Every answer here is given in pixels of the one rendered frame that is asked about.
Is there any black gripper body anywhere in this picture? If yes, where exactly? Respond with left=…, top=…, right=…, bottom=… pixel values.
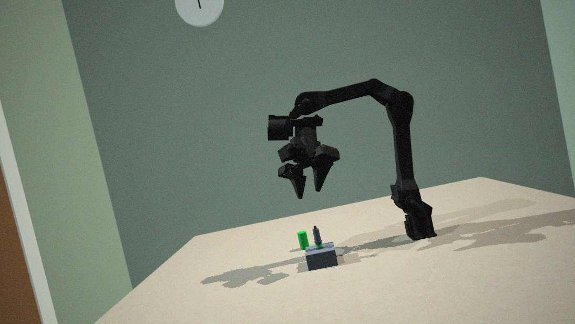
left=278, top=134, right=340, bottom=178

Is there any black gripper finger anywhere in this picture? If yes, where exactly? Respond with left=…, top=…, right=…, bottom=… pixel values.
left=309, top=158, right=334, bottom=192
left=283, top=172, right=306, bottom=199

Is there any green translucent cylinder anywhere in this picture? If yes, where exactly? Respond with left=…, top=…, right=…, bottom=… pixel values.
left=297, top=231, right=309, bottom=250

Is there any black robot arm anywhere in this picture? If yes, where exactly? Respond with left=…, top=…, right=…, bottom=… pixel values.
left=268, top=78, right=437, bottom=241

